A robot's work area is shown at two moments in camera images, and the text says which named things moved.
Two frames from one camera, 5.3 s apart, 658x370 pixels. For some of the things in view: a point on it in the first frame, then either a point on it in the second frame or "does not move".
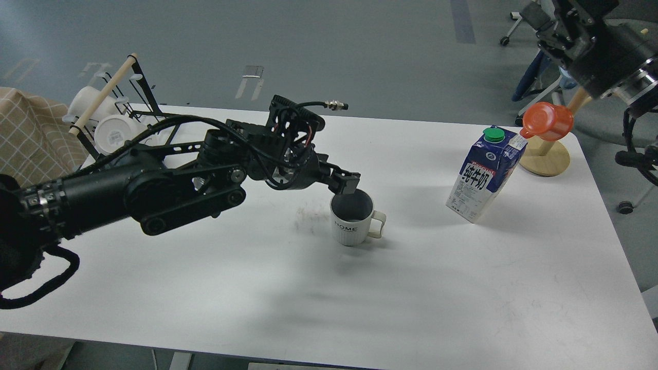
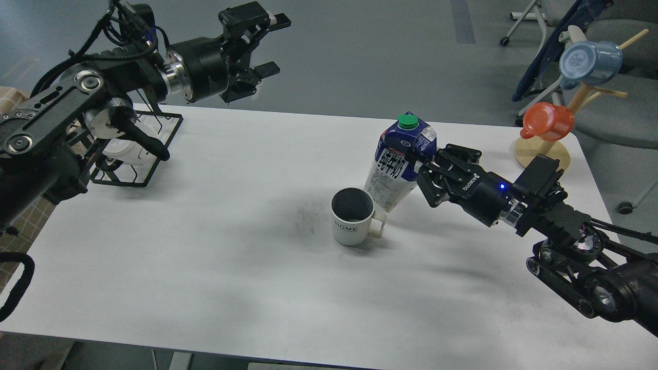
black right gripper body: [605, 55] -> [455, 175]
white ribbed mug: [353, 219] does not move
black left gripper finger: [341, 182] -> [278, 21]
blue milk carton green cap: [489, 164] -> [402, 149]
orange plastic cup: [546, 122] does not move
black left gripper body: [297, 167] -> [207, 67]
